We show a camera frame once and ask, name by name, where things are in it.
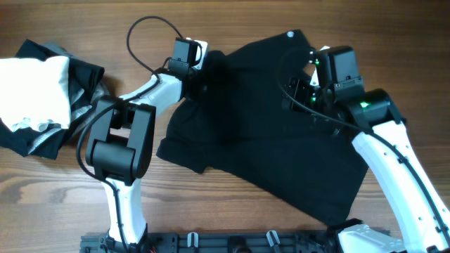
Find black t-shirt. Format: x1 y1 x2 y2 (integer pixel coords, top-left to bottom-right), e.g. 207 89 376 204
157 30 367 226

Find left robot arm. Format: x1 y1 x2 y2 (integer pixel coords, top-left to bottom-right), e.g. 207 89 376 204
77 38 209 252

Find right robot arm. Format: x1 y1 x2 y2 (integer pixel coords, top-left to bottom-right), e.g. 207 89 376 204
276 46 449 252

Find black folded garment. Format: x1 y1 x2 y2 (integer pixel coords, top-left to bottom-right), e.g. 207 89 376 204
1 39 109 160

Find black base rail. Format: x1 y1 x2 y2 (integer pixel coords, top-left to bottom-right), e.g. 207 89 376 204
79 230 338 253

